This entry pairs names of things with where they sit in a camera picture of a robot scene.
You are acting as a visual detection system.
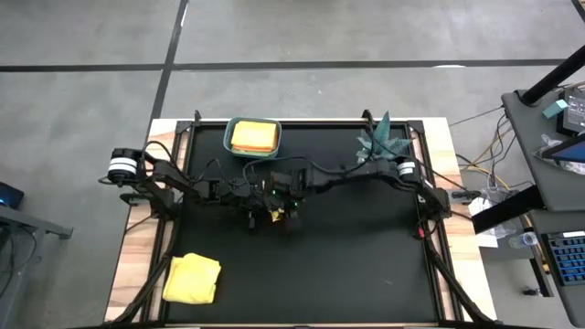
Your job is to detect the white paper sheets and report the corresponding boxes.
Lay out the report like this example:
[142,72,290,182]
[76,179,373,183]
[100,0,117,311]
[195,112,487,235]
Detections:
[466,196,502,249]

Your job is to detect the black device with blue light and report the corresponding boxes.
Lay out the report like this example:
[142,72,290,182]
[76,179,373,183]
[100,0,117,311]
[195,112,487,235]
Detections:
[0,181,26,210]

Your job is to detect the teal plastic bin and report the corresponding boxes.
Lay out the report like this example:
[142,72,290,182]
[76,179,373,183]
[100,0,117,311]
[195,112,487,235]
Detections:
[222,116,283,160]

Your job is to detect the small teal box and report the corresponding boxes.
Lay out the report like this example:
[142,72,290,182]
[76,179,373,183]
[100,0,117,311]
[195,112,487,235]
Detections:
[541,98,569,120]

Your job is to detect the black electronic device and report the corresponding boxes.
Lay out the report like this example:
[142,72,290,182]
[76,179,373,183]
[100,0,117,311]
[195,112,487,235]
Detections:
[556,86,585,137]

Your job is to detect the dark grey side desk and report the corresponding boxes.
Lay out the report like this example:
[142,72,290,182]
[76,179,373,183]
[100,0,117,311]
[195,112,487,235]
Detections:
[470,89,585,328]

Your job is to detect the light wooden table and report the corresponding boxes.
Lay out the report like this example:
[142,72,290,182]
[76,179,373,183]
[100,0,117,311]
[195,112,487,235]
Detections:
[103,117,498,324]

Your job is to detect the tablet with blue screen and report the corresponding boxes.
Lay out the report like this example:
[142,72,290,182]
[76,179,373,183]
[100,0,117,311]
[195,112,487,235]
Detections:
[541,134,585,165]

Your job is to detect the black aluminium table frame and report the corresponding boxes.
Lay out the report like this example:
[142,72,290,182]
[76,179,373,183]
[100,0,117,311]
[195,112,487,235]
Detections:
[107,109,498,329]

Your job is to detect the grey metal stand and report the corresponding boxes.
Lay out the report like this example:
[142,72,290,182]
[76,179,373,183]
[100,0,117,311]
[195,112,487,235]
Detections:
[0,204,74,329]

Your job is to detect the artificial green snake plant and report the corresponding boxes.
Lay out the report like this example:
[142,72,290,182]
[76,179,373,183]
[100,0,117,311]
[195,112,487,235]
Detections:
[356,111,413,162]

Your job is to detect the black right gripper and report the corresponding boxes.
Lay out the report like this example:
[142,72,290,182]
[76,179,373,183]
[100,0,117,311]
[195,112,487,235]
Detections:
[267,166,314,231]

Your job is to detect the clear plastic water bottle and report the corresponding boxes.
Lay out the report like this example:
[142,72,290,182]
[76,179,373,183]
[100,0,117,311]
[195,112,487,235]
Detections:
[508,230,541,249]

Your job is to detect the black right camera cable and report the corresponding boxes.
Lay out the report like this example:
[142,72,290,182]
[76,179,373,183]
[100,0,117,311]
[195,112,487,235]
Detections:
[241,154,362,185]

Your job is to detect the floor cable bundle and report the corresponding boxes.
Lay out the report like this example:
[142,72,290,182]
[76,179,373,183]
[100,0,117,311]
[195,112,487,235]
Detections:
[448,105,522,191]

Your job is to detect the black round pole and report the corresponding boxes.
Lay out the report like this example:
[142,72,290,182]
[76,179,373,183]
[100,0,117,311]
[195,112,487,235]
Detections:
[520,44,585,106]

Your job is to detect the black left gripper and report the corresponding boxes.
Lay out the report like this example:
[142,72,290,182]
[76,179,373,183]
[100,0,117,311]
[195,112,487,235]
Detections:
[223,177,273,229]

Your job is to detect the yellow microfiber towel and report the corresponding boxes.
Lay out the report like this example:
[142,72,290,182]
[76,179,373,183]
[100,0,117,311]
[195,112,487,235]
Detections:
[162,251,223,305]
[230,120,280,150]

